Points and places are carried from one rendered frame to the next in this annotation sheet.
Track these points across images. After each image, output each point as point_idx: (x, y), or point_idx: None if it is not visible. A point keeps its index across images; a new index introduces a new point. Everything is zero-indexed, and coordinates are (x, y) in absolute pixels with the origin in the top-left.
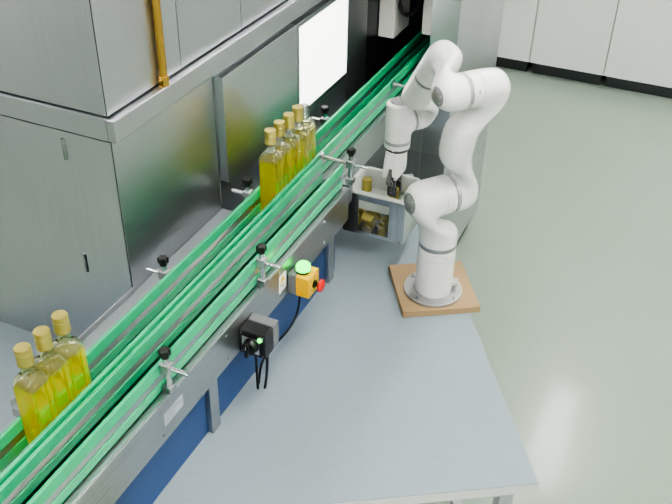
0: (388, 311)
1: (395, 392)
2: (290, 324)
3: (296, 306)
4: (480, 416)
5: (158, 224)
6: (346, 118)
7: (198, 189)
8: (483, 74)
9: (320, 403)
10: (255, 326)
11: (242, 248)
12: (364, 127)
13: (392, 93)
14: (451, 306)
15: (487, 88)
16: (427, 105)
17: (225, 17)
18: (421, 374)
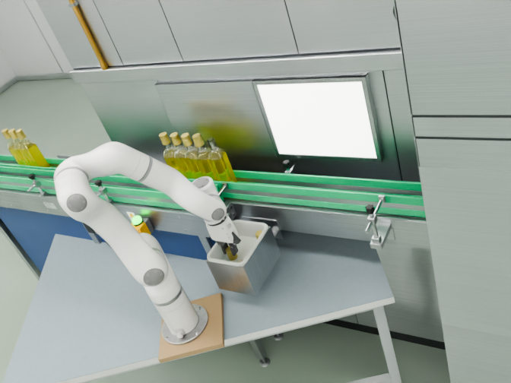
0: None
1: (95, 315)
2: None
3: (172, 248)
4: (58, 364)
5: (131, 140)
6: (322, 188)
7: None
8: (59, 180)
9: (99, 280)
10: None
11: (123, 181)
12: (315, 205)
13: (388, 208)
14: (163, 339)
15: (55, 191)
16: (166, 194)
17: (160, 48)
18: (106, 328)
